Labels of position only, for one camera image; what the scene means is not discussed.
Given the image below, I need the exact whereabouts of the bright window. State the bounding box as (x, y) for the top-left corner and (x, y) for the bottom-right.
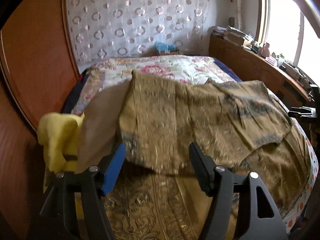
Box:
(256, 0), (319, 84)

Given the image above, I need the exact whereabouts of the sheer circle-pattern curtain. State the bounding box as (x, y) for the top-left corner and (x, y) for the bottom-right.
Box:
(66, 0), (209, 65)

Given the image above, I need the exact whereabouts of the blue tissue box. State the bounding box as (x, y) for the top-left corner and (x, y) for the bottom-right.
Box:
(155, 42), (180, 56)

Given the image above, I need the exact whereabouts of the navy blue blanket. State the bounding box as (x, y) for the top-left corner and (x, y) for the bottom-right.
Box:
(214, 58), (242, 82)

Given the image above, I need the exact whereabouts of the beige garment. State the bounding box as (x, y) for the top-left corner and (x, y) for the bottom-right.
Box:
(77, 80), (131, 173)

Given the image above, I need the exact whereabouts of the floral quilt bed cover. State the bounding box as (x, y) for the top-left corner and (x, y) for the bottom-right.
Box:
(71, 55), (236, 115)

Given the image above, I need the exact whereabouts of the pink bottle on cabinet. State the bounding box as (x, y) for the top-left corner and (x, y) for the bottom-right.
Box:
(261, 42), (271, 58)

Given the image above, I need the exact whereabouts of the gold brocade patterned garment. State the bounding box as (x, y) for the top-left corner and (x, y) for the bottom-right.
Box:
(103, 73), (312, 239)

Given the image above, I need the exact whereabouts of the yellow plush toy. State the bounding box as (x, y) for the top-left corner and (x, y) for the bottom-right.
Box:
(37, 113), (85, 173)

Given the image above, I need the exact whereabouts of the orange-fruit print white sheet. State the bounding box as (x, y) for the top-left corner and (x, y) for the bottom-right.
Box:
(282, 118), (320, 235)

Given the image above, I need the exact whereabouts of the pile of books and papers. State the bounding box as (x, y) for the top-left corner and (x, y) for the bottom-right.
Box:
(212, 26), (254, 47)

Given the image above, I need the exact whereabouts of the red-brown wooden wardrobe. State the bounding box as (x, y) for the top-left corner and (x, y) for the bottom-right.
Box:
(1, 0), (79, 239)

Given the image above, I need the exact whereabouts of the wooden sideboard cabinet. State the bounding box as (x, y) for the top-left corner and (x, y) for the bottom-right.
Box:
(208, 35), (315, 108)

